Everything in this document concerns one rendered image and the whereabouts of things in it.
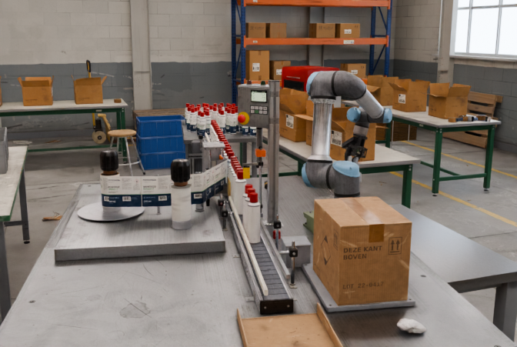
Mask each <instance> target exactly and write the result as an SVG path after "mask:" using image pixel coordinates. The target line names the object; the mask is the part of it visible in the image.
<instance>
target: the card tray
mask: <svg viewBox="0 0 517 347"><path fill-rule="evenodd" d="M237 320H238V326H239V329H240V332H241V337H242V342H243V345H244V347H343V346H342V344H341V342H340V341H339V338H338V336H337V335H336V334H335V331H334V329H333V328H332V326H331V324H330V322H329V321H328V319H327V317H326V316H325V313H324V312H323V310H322V308H321V306H320V304H319V303H318V302H317V313H309V314H299V315H278V316H268V317H257V318H247V319H241V316H240V313H239V310H238V308H237Z"/></svg>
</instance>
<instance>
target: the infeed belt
mask: <svg viewBox="0 0 517 347"><path fill-rule="evenodd" d="M233 218H234V220H235V224H236V226H237V229H238V232H239V234H240V237H241V240H242V243H243V245H244V248H245V251H246V254H247V256H248V260H249V262H250V265H251V267H252V271H253V273H254V275H255V279H256V282H257V283H258V287H259V290H260V292H261V294H262V298H263V301H275V300H287V299H290V298H289V296H288V293H287V291H286V290H285V287H284V285H283V284H282V280H281V279H280V277H279V274H278V272H277V270H276V268H275V266H274V264H273V261H272V259H271V257H270V255H269V253H268V250H267V248H266V247H265V244H264V242H263V240H262V237H261V236H260V243H259V244H254V245H253V244H250V246H251V248H252V251H253V253H254V256H255V259H256V261H257V263H258V266H259V269H260V271H261V274H262V277H263V279H264V281H265V284H266V287H267V289H268V295H264V294H263V291H262V287H261V286H260V283H259V280H258V277H257V275H256V273H255V269H254V267H253V264H252V261H251V259H250V256H249V254H248V250H247V248H246V246H245V242H244V240H243V237H242V234H241V232H240V229H239V227H238V223H237V221H236V219H235V216H234V214H233ZM239 218H240V220H241V223H242V226H243V216H242V215H239Z"/></svg>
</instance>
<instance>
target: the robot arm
mask: <svg viewBox="0 0 517 347"><path fill-rule="evenodd" d="M306 91H307V93H308V95H309V96H310V97H311V101H312V102H313V103H314V109H313V123H312V150H311V155H310V156H309V157H308V161H307V162H306V163H305V164H304V165H303V167H302V179H303V182H304V183H305V184H306V185H307V186H308V187H312V188H315V189H334V199H339V198H350V197H353V198H358V197H360V181H359V176H360V173H359V163H358V160H359V159H360V158H365V157H366V153H367V150H368V149H367V148H365V147H364V144H365V140H367V138H368V137H366V135H367V133H368V130H369V124H370V123H390V121H391V120H392V110H391V109H390V108H383V107H382V106H381V105H380V104H379V103H378V102H377V100H376V99H375V98H374V97H373V96H372V94H371V93H370V92H369V91H368V90H367V87H366V84H365V83H364V82H363V81H362V80H361V79H360V78H359V77H357V76H356V75H353V74H352V73H350V72H346V71H328V72H324V71H320V72H313V73H312V74H311V75H310V76H309V78H308V81H307V85H306ZM336 96H346V97H349V98H350V99H352V100H355V101H356V102H357V103H358V104H359V105H360V106H359V108H356V107H354V108H350V109H349V110H348V111H347V114H346V115H347V119H348V120H349V121H350V122H355V127H354V130H353V132H354V133H353V137H351V138H350V139H349V140H347V141H345V142H343V143H342V148H344V149H346V152H345V161H335V162H333V164H332V159H331V157H330V156H329V154H330V140H331V125H332V104H333V103H334V102H335V101H336ZM354 136H355V137H354ZM365 151H366V153H365ZM364 154H365V155H364ZM350 155H352V156H355V157H354V158H353V157H351V156H350Z"/></svg>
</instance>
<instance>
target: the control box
mask: <svg viewBox="0 0 517 347"><path fill-rule="evenodd" d="M260 85H261V84H252V85H246V84H242V85H238V116H239V115H244V116H245V122H243V123H240V122H239V121H238V126H245V127H255V128H269V124H270V118H269V98H270V91H269V85H266V86H260ZM251 89H253V90H267V103H263V102H251ZM250 105H261V106H268V114H267V115H259V114H250Z"/></svg>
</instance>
